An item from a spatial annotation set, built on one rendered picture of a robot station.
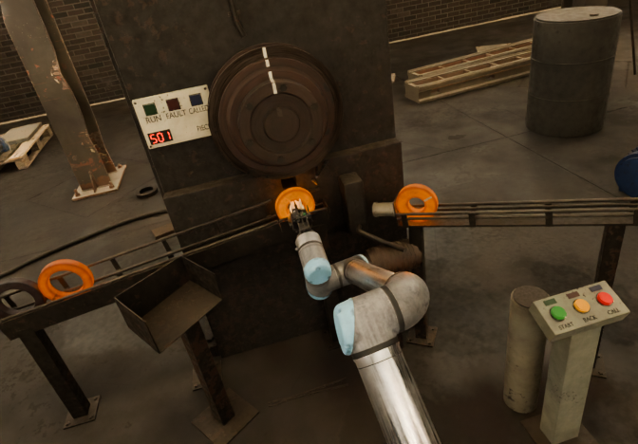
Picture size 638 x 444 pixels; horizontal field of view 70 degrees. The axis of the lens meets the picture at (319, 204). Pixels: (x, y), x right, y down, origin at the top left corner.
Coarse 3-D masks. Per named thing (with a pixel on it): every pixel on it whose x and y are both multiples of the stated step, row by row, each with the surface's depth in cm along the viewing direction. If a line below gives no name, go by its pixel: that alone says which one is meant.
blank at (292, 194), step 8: (288, 192) 173; (296, 192) 173; (304, 192) 174; (280, 200) 173; (288, 200) 174; (304, 200) 176; (312, 200) 177; (280, 208) 175; (312, 208) 178; (280, 216) 177
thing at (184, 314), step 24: (168, 264) 159; (192, 264) 158; (144, 288) 154; (168, 288) 162; (192, 288) 163; (216, 288) 154; (144, 312) 157; (168, 312) 155; (192, 312) 153; (144, 336) 143; (168, 336) 146; (192, 336) 158; (192, 360) 166; (216, 384) 173; (216, 408) 176; (240, 408) 187; (216, 432) 179
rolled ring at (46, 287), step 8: (48, 264) 166; (56, 264) 165; (64, 264) 165; (72, 264) 166; (80, 264) 169; (48, 272) 165; (80, 272) 168; (88, 272) 170; (40, 280) 166; (48, 280) 169; (88, 280) 170; (40, 288) 167; (48, 288) 168; (80, 288) 174; (48, 296) 169; (56, 296) 170; (64, 296) 171
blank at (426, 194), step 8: (416, 184) 169; (400, 192) 171; (408, 192) 169; (416, 192) 168; (424, 192) 166; (432, 192) 167; (400, 200) 172; (408, 200) 171; (424, 200) 168; (432, 200) 167; (400, 208) 174; (408, 208) 173; (424, 208) 170; (432, 208) 169; (408, 216) 174; (416, 216) 173
